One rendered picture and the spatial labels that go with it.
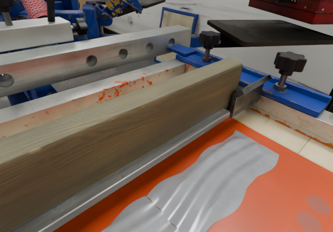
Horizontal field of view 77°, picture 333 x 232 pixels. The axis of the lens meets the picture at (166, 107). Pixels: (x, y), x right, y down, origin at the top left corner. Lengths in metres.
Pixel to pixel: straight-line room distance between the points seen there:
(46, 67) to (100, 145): 0.24
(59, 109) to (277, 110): 0.35
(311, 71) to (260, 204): 2.00
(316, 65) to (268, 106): 1.82
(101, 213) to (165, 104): 0.13
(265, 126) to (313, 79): 1.87
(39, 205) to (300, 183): 0.28
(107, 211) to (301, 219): 0.20
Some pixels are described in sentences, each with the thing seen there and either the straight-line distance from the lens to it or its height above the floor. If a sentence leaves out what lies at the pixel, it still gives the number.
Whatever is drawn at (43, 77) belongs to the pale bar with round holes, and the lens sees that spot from 0.40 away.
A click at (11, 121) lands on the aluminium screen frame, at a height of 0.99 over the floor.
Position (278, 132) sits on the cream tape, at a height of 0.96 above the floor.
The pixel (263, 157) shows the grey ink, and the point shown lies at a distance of 0.31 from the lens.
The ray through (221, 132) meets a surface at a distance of 0.34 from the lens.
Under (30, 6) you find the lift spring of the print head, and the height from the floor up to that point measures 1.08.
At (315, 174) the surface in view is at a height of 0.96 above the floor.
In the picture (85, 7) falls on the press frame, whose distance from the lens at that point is 0.84.
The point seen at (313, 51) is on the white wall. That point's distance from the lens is 2.19.
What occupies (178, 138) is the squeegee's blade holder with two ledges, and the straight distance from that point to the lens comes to 0.25.
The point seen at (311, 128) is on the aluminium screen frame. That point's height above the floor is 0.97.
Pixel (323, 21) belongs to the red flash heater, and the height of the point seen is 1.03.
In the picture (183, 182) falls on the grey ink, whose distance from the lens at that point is 0.25.
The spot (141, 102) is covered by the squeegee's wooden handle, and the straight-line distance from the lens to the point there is 0.20.
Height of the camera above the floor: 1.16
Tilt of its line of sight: 33 degrees down
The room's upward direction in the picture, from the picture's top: 3 degrees clockwise
